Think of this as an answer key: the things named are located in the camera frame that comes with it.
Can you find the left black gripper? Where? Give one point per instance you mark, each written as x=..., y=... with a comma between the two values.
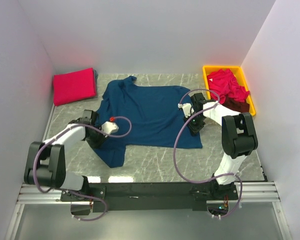
x=97, y=144

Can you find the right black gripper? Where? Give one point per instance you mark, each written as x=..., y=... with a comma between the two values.
x=193, y=129

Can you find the blue t-shirt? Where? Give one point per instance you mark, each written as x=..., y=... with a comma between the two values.
x=148, y=114

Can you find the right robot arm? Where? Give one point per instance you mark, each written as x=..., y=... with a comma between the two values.
x=238, y=139

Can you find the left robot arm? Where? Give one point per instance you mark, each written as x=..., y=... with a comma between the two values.
x=46, y=160

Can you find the dark red t-shirt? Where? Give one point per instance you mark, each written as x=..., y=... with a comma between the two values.
x=235, y=105

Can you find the crumpled pink t-shirt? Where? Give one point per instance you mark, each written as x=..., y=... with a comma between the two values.
x=225, y=85

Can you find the yellow plastic bin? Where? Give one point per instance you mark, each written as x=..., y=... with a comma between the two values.
x=239, y=74

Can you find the folded pink t-shirt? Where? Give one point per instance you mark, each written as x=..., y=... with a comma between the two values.
x=73, y=86

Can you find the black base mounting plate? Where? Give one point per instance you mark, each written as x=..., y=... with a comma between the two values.
x=157, y=195

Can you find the folded grey t-shirt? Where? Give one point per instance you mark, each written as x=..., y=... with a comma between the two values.
x=95, y=75

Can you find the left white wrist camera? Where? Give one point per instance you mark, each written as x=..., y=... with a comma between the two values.
x=109, y=127

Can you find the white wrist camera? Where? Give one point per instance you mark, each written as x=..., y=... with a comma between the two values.
x=109, y=127
x=187, y=109

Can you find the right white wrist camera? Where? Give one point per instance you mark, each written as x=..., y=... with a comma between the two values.
x=187, y=109

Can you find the aluminium rail frame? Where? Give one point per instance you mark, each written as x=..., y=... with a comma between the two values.
x=253, y=192

